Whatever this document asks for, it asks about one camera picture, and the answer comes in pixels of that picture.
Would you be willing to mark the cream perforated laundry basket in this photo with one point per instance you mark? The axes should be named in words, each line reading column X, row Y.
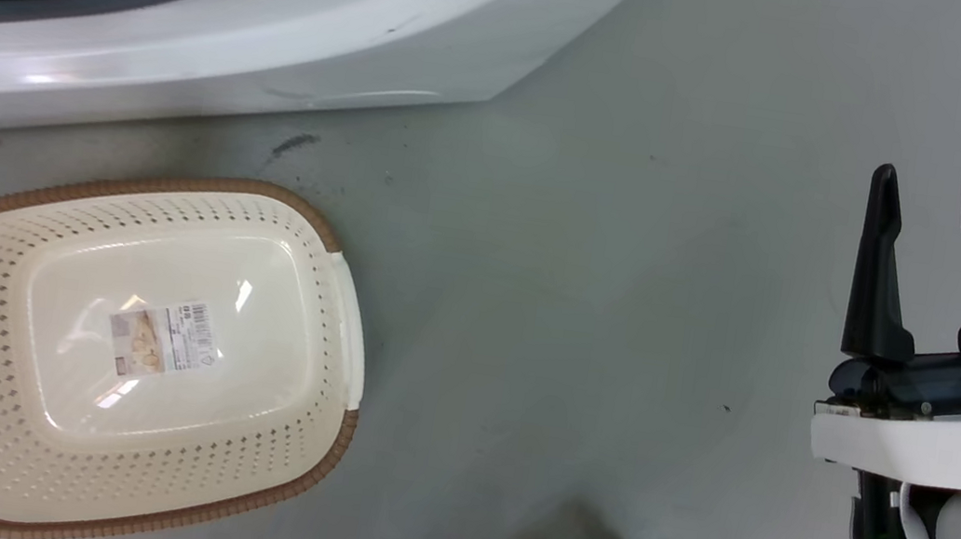
column 107, row 452

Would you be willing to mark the white washing machine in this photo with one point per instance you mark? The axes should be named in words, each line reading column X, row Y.
column 364, row 28

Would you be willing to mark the paper label sticker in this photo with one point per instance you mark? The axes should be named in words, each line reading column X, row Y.
column 165, row 338

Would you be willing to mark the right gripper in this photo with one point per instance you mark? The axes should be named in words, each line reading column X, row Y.
column 936, row 437

